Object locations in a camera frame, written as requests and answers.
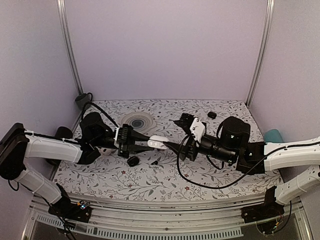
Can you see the white earbud case small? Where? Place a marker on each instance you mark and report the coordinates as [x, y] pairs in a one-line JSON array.
[[105, 151]]

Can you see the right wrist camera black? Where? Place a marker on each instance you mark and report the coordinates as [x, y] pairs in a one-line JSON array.
[[198, 129]]

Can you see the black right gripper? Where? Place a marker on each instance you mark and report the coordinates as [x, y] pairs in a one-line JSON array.
[[189, 145]]

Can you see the grey mug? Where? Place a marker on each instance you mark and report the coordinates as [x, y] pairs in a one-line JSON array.
[[83, 98]]

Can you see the right aluminium frame post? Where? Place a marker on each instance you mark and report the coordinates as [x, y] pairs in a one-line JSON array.
[[267, 25]]

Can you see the aluminium frame post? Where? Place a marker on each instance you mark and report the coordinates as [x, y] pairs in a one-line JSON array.
[[267, 25], [68, 44]]

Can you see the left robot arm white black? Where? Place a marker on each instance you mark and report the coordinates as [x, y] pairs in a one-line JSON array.
[[19, 144]]

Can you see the aluminium front rail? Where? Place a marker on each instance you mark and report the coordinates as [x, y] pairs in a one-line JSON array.
[[213, 219]]

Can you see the black closed earbud case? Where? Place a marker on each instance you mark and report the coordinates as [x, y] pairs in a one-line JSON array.
[[212, 115]]

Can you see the teal cup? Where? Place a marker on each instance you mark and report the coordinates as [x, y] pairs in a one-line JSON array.
[[273, 136]]

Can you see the grey swirl ceramic plate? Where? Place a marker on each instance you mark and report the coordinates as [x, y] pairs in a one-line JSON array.
[[141, 122]]

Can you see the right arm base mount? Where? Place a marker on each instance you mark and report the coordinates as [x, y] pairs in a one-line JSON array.
[[268, 209]]

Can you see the black open earbud case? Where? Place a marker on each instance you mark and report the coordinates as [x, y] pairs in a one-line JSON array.
[[133, 161]]

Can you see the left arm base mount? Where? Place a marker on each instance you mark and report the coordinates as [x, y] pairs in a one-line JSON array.
[[64, 208]]

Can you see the left aluminium frame post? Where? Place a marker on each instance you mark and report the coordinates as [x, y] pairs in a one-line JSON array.
[[68, 44]]

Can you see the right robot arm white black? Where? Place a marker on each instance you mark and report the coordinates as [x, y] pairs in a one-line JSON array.
[[231, 145]]

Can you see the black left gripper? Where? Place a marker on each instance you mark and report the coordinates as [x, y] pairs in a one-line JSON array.
[[124, 152]]

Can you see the white oval earbud case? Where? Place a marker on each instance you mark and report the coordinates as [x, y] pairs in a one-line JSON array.
[[157, 142]]

